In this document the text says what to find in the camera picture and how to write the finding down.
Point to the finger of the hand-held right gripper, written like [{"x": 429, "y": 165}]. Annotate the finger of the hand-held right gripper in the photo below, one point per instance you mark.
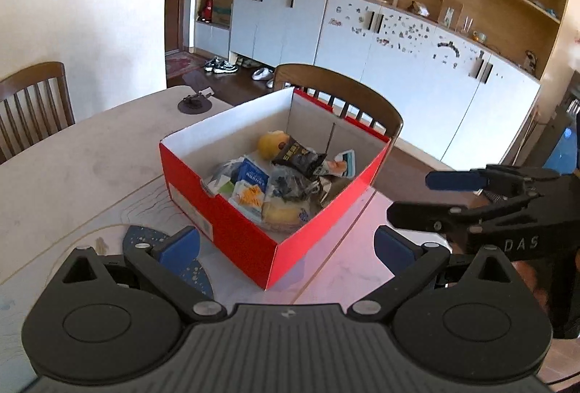
[
  {"x": 426, "y": 215},
  {"x": 453, "y": 180}
]

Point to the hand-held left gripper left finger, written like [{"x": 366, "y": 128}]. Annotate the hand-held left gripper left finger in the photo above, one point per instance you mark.
[{"x": 181, "y": 246}]

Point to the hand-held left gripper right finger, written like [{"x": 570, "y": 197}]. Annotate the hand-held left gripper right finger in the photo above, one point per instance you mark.
[{"x": 394, "y": 250}]

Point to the red cardboard box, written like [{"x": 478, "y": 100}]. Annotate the red cardboard box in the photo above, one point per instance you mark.
[{"x": 235, "y": 234}]

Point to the blue carton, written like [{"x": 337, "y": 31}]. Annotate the blue carton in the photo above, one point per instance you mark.
[{"x": 250, "y": 189}]

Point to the white orange snack packet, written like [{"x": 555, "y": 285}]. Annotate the white orange snack packet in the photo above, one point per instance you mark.
[{"x": 340, "y": 164}]

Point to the dark packet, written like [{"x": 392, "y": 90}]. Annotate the dark packet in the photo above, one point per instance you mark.
[{"x": 290, "y": 187}]

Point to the black snack packet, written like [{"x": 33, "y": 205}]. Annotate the black snack packet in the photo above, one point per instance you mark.
[{"x": 297, "y": 157}]

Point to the person's right hand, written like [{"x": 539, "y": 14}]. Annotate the person's right hand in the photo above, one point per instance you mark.
[{"x": 534, "y": 289}]

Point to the white green packet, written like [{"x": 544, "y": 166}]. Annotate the white green packet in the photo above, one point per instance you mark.
[{"x": 220, "y": 184}]

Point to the crumpled foil packet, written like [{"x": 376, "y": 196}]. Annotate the crumpled foil packet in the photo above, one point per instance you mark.
[{"x": 229, "y": 169}]

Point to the yellow bread packet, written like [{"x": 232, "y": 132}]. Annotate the yellow bread packet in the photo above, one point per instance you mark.
[{"x": 285, "y": 216}]

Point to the curved back wooden chair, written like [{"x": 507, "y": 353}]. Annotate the curved back wooden chair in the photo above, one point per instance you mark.
[{"x": 362, "y": 98}]

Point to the black round table grommet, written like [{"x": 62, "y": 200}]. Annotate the black round table grommet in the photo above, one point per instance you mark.
[{"x": 194, "y": 104}]

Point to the patterned door mat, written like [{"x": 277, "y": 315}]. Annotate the patterned door mat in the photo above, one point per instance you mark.
[{"x": 183, "y": 64}]

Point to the pair of dark sneakers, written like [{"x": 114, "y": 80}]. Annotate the pair of dark sneakers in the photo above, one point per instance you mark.
[{"x": 221, "y": 66}]

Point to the white slipper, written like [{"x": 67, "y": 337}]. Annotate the white slipper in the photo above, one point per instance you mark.
[{"x": 262, "y": 74}]

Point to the slatted wooden chair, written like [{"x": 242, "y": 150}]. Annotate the slatted wooden chair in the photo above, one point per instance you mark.
[{"x": 31, "y": 112}]

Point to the red item in niche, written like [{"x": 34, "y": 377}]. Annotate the red item in niche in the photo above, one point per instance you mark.
[{"x": 207, "y": 10}]

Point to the cardboard box with blue print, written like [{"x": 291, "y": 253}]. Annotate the cardboard box with blue print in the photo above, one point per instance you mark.
[{"x": 223, "y": 8}]

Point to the white and wooden wall cabinet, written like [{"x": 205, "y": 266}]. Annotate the white and wooden wall cabinet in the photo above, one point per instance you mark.
[{"x": 408, "y": 58}]

